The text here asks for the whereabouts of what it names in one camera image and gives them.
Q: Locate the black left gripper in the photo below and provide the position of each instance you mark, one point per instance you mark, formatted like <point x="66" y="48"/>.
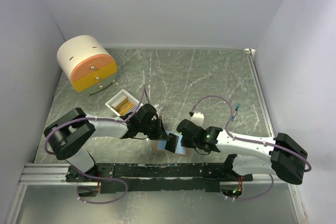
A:
<point x="160" y="132"/>

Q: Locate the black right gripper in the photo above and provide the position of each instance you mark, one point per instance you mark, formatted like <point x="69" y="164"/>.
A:
<point x="185" y="142"/>

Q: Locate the pink blue card holder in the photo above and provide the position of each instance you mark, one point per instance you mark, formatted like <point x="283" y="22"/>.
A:
<point x="180" y="150"/>

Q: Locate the black credit card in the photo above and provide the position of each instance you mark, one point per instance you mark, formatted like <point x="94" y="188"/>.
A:
<point x="171" y="142"/>

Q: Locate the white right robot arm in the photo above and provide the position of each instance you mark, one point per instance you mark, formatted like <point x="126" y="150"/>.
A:
<point x="281" y="156"/>

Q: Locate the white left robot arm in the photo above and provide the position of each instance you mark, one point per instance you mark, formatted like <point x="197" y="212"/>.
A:
<point x="67" y="135"/>

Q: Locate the yellow credit card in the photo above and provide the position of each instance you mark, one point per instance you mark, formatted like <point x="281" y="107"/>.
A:
<point x="124" y="106"/>

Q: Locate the white card tray box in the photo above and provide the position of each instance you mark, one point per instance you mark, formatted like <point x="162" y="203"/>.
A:
<point x="116" y="99"/>

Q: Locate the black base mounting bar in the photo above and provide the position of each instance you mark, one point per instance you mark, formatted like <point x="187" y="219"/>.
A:
<point x="173" y="176"/>

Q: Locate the blue pen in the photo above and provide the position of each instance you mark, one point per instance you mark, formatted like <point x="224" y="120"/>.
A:
<point x="235" y="112"/>

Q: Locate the cream drawer cabinet orange fronts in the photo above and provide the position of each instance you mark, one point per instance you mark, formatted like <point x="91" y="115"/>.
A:
<point x="87" y="65"/>

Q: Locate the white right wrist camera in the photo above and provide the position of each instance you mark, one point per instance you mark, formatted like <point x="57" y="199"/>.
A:
<point x="197" y="118"/>

